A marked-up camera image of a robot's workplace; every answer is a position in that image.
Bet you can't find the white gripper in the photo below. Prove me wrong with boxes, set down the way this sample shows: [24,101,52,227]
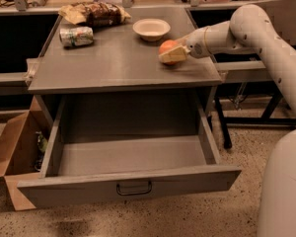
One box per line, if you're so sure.
[159,28,210,63]

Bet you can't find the orange fruit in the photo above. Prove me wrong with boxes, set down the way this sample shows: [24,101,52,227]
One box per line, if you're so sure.
[159,39,181,65]

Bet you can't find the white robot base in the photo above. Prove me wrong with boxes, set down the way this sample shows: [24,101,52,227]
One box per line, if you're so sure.
[257,130,296,237]

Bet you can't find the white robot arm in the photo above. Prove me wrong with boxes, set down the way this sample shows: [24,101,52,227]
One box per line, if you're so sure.
[159,4,296,116]

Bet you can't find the grey open top drawer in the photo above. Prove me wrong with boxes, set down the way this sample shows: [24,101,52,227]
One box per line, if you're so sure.
[18,92,241,207]

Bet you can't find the white paper bowl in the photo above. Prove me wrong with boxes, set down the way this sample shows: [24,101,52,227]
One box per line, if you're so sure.
[132,19,171,41]

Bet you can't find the grey metal cabinet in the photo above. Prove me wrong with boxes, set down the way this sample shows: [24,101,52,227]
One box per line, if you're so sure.
[27,5,223,123]

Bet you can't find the brown chip bag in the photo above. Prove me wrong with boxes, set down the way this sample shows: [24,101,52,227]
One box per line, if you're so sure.
[58,2,131,28]

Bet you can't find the grey side table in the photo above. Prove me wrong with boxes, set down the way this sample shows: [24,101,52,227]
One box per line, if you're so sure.
[218,0,296,84]

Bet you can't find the green white soda can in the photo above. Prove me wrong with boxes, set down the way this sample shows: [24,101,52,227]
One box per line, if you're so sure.
[59,27,94,47]

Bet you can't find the green bottle in box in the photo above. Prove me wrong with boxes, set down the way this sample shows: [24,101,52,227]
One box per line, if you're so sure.
[35,131,48,172]

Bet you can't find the brown cardboard box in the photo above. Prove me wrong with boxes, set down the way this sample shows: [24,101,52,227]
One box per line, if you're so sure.
[0,97,50,210]

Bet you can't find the black table leg frame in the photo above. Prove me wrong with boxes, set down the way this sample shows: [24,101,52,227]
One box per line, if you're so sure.
[214,93,296,149]

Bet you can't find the black drawer handle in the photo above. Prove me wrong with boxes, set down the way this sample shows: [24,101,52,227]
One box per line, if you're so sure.
[116,181,152,197]

